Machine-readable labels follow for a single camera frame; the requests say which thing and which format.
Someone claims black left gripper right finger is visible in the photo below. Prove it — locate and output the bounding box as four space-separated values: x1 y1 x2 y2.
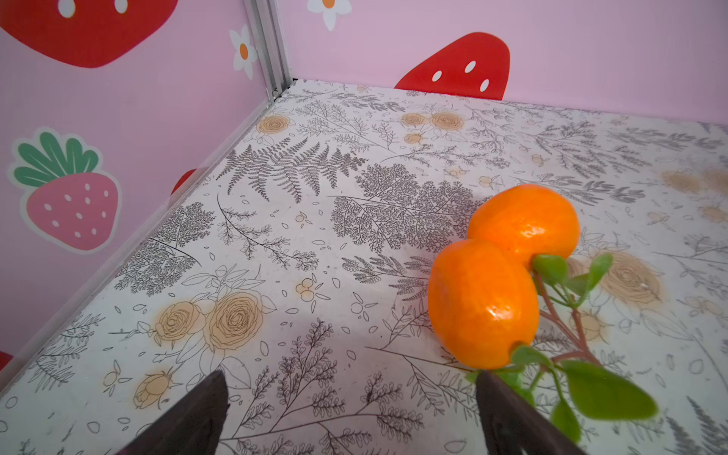
475 371 585 455

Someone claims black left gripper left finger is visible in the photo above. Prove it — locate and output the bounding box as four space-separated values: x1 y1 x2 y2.
118 370 229 455

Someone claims orange tangerine pair with leaves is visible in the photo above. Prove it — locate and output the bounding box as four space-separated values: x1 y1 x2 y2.
427 184 658 445

